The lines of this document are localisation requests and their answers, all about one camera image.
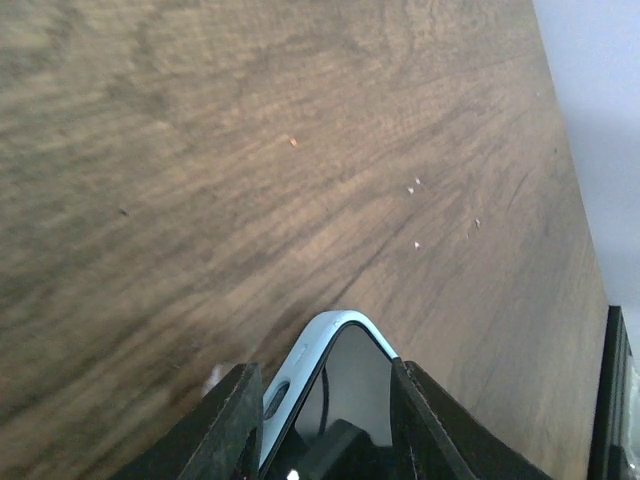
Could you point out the black phone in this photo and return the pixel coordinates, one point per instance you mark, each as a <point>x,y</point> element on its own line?
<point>350,390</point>

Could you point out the right black frame post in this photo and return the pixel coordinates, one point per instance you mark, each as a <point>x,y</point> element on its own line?
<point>611,456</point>

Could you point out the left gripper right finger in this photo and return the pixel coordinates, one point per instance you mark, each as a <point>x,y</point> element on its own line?
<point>435,437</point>

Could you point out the light blue phone case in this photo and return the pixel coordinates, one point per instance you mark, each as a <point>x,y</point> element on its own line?
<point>310,350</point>

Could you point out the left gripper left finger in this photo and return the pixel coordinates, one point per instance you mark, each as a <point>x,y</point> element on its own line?
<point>220,438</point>

